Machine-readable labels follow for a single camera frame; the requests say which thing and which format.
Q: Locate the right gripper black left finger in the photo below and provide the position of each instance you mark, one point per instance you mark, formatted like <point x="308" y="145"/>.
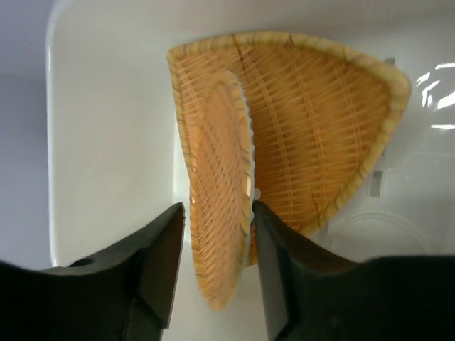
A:
<point x="123" y="292"/>

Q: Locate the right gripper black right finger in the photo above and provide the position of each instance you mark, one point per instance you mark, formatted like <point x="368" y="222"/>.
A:
<point x="292" y="269"/>

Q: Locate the round orange woven plate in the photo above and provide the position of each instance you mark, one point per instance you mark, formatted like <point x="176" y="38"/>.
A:
<point x="222" y="189"/>

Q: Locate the fan-shaped woven bamboo plate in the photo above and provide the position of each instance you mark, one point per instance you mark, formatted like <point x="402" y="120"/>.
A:
<point x="322" y="114"/>

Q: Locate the white plastic bin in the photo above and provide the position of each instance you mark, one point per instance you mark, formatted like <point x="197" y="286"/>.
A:
<point x="113" y="153"/>

